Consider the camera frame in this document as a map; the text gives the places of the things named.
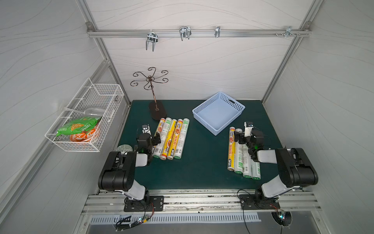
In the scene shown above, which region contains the white green wrap roll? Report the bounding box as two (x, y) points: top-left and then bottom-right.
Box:
(153, 118), (172, 158)
(174, 118), (190, 159)
(251, 160), (261, 180)
(234, 128), (243, 174)
(243, 144), (252, 178)

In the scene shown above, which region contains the light blue plastic basket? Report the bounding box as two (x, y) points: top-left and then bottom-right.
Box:
(192, 92), (245, 136)

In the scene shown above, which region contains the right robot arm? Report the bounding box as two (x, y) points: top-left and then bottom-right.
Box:
(234, 128), (318, 199)

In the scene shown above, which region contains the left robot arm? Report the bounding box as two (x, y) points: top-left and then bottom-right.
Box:
(98, 133), (161, 204)

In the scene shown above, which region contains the brown metal hook stand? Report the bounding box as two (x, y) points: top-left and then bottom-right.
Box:
(130, 67), (169, 121)

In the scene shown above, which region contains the green table mat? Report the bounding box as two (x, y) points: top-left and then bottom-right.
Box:
(118, 100), (282, 190)

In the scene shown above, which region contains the orange snack bag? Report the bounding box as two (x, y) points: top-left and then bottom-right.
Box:
(70, 126), (97, 142)

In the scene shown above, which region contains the green snack bag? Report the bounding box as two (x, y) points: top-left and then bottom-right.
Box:
(56, 117), (101, 137)

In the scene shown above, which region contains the double metal hook left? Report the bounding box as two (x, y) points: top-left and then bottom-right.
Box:
(146, 32), (158, 52)

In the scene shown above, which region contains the double metal hook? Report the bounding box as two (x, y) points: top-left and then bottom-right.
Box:
(179, 26), (192, 41)
(146, 32), (158, 52)

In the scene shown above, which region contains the single metal hook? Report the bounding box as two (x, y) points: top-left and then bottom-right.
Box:
(214, 26), (221, 38)

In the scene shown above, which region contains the double metal hook middle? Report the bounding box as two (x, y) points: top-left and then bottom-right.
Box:
(179, 26), (192, 41)

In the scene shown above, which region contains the metal hook right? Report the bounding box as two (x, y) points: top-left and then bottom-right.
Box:
(274, 26), (301, 38)

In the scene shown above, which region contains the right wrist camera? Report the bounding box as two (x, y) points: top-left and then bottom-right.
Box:
(244, 121), (254, 137)

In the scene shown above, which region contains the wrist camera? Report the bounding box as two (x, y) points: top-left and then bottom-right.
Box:
(244, 121), (254, 137)
(141, 124), (151, 135)

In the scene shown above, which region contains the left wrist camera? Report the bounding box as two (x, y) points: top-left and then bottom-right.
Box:
(141, 124), (151, 135)

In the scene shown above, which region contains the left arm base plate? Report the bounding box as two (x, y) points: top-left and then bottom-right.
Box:
(123, 196), (164, 212)

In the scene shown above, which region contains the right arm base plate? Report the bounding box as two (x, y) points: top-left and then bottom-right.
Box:
(237, 194), (281, 210)

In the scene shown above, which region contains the right base cable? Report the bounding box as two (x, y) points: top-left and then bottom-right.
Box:
(236, 188), (252, 234)

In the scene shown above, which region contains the white wire wall basket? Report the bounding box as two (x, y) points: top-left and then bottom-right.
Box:
(45, 79), (124, 152)

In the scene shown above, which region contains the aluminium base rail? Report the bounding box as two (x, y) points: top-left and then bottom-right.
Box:
(81, 189), (322, 215)

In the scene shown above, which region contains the white vented cable duct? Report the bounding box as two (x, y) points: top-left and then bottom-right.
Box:
(90, 212), (261, 225)

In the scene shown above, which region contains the left base cable bundle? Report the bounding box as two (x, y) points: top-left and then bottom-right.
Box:
(114, 201), (155, 232)

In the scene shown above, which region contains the aluminium top rail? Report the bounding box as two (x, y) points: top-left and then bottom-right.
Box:
(87, 29), (312, 39)

